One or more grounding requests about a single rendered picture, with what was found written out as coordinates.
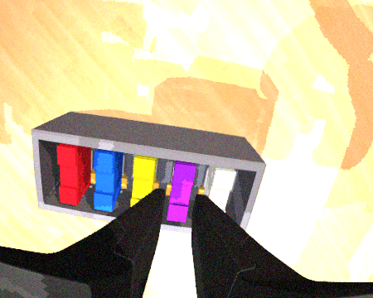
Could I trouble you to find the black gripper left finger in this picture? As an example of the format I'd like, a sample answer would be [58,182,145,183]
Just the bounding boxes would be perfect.
[0,189,166,298]

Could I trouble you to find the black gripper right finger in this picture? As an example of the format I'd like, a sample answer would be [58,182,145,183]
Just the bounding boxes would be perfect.
[191,195,373,298]

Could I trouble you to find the yellow fuse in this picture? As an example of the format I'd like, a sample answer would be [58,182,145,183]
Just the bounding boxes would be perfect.
[130,155,157,208]

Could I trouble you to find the grey fuse block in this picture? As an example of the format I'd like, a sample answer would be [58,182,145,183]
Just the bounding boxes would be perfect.
[31,112,267,234]

